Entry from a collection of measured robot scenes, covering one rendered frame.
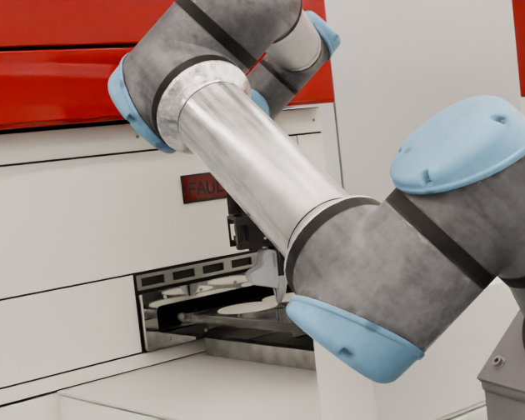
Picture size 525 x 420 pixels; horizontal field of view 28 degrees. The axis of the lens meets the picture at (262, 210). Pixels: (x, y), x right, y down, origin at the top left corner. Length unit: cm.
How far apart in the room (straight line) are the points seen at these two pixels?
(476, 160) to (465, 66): 385
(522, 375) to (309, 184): 27
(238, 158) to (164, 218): 72
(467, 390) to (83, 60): 76
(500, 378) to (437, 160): 26
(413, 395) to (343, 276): 37
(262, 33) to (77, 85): 50
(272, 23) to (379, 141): 307
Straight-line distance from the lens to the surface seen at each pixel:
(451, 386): 128
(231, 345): 171
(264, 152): 102
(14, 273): 161
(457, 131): 88
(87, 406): 159
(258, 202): 100
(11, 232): 161
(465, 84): 468
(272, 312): 164
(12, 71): 157
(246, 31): 117
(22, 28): 159
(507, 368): 103
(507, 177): 87
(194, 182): 178
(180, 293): 175
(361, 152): 417
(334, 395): 123
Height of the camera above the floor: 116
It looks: 4 degrees down
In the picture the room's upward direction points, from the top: 6 degrees counter-clockwise
